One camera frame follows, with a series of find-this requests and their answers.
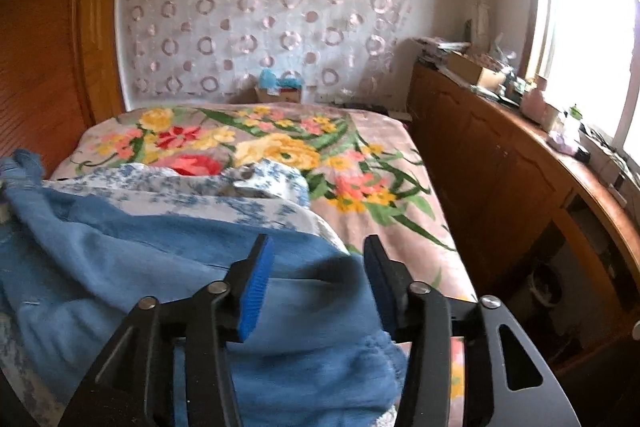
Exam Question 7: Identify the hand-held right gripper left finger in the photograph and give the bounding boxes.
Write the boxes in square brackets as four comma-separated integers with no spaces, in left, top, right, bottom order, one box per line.
[57,234,276,427]

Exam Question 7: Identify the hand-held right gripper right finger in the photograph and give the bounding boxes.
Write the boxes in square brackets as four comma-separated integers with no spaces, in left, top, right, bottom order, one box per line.
[363,234,583,427]

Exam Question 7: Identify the blue denim pants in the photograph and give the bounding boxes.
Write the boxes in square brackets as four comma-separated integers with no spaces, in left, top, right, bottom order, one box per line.
[0,149,411,427]

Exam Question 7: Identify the white blue floral quilt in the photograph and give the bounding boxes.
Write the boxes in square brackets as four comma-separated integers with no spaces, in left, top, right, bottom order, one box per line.
[42,159,351,253]

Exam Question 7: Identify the flower print blanket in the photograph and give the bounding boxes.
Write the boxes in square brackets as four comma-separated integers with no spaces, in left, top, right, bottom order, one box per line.
[50,104,478,408]

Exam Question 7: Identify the waste bin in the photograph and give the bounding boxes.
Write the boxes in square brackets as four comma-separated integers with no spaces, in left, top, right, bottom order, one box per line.
[529,264,562,309]

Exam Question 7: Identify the wooden cabinet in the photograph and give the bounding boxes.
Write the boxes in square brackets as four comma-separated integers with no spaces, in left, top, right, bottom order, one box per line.
[407,59,640,373]

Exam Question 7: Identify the cardboard box with blue items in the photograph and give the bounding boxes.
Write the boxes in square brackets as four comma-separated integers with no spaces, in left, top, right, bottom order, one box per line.
[255,69,303,105]

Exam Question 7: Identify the flat cardboard box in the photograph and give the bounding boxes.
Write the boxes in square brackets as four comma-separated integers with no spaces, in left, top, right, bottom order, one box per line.
[445,52,507,88]

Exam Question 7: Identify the pink jar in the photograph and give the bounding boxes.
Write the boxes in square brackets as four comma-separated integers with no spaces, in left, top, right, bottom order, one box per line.
[521,77,549,118]

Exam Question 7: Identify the green cap bottle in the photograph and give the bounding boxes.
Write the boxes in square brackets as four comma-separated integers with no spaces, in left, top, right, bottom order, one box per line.
[564,104,584,135]

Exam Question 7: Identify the circle pattern curtain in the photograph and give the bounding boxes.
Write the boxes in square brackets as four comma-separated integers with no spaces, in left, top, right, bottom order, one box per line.
[117,0,418,105]

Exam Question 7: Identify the wooden headboard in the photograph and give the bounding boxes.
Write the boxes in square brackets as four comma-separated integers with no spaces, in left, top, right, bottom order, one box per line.
[0,0,126,178]

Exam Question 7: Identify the window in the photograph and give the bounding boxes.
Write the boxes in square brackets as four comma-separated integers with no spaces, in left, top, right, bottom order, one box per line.
[520,0,640,158]

